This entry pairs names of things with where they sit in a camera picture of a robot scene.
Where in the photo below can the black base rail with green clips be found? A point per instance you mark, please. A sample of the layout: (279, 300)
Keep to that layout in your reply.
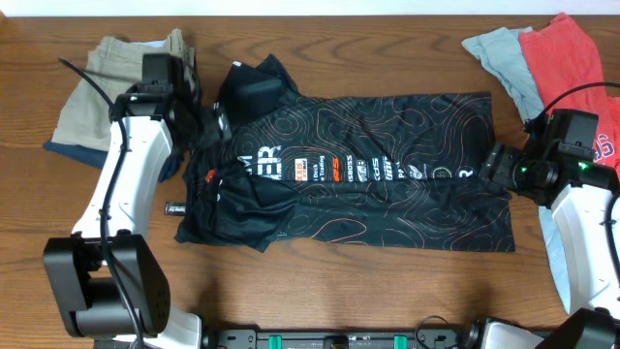
(432, 332)

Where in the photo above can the folded navy blue garment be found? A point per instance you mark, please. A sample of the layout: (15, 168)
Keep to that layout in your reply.
(97, 158)

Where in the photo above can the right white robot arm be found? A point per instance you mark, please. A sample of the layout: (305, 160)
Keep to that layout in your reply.
(581, 196)

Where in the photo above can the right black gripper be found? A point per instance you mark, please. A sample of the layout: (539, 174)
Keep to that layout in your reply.
(498, 165)

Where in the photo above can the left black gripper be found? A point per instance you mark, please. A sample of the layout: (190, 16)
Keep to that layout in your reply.
(212, 133)

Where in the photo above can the folded khaki shorts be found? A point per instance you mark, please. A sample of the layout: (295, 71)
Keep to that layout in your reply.
(115, 66)

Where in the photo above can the red printed t-shirt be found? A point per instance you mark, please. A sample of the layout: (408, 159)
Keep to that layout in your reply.
(561, 57)

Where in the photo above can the black cycling jersey with logos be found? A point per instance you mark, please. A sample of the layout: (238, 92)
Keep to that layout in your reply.
(396, 171)

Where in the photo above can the grey t-shirt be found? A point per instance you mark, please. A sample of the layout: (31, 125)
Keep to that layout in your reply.
(500, 54)

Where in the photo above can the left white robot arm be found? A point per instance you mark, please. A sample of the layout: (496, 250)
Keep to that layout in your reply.
(105, 280)

